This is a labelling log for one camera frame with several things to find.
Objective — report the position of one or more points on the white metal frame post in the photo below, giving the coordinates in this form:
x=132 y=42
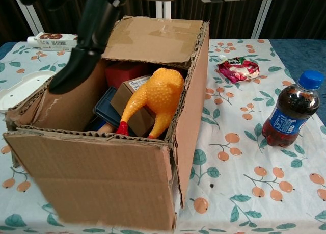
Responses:
x=262 y=18
x=163 y=9
x=31 y=18

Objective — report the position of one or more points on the long white wrap box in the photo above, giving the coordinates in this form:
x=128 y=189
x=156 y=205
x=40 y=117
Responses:
x=56 y=41

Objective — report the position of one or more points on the white oval plastic tray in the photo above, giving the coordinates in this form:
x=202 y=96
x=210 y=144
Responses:
x=17 y=91

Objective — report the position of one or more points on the floral fruit print tablecloth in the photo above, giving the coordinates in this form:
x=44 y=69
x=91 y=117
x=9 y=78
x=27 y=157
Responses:
x=242 y=167

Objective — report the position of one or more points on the dark blue case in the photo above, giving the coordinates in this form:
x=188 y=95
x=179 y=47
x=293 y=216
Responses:
x=104 y=109

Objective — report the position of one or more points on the yellow rubber chicken toy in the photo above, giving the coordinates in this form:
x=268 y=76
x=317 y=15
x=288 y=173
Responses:
x=160 y=96

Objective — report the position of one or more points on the red box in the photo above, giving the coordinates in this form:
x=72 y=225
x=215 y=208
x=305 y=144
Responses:
x=122 y=73

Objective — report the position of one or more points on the red spouted drink pouch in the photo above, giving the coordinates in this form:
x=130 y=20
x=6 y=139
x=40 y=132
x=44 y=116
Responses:
x=239 y=69

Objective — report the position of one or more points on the brown cardboard shipping box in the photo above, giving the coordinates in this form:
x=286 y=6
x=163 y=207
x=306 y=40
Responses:
x=102 y=180

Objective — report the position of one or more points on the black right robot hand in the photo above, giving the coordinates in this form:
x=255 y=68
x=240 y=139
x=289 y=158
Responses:
x=94 y=35

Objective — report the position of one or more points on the small brown cardboard box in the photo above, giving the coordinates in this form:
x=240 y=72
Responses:
x=137 y=116

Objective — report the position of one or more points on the small cola bottle blue cap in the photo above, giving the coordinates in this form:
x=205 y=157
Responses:
x=287 y=116

